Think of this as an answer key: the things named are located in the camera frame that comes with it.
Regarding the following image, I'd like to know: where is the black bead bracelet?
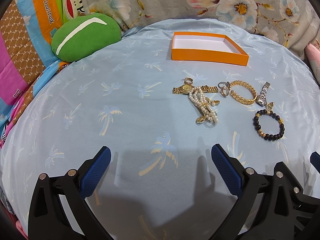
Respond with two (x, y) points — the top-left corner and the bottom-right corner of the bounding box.
(252, 109), (286, 142)

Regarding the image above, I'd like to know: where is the gold braided bangle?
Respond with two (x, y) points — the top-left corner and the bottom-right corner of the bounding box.
(229, 80), (258, 105)

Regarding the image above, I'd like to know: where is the silver ring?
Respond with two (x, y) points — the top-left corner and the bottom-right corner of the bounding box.
(217, 81), (231, 98)

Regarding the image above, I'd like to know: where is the white pearl bracelet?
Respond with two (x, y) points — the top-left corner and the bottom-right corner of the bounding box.
(188, 86), (220, 125)

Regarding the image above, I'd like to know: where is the gold wrist watch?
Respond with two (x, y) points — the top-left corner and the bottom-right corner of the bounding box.
(172, 84), (219, 94)

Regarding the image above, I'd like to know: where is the gold hoop earring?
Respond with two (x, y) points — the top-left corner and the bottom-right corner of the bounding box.
(183, 77), (193, 85)

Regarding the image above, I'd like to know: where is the small gold earring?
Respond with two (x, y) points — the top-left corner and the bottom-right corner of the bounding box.
(265, 102), (274, 111)

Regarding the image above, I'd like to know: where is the orange jewelry box tray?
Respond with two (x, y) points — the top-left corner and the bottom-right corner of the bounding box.
(171, 31), (249, 66)

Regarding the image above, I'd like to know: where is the pink pillow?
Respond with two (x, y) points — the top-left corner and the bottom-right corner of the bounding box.
(305, 44), (320, 83)

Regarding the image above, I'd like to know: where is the light blue palm bedsheet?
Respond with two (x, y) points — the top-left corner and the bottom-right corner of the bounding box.
(1, 20), (319, 239)

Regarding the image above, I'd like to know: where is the green plush pillow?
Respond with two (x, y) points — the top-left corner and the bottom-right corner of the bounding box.
(51, 13), (121, 62)

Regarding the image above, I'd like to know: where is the colourful cartoon monkey bedsheet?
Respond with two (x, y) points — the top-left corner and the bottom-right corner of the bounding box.
(1, 0), (85, 145)

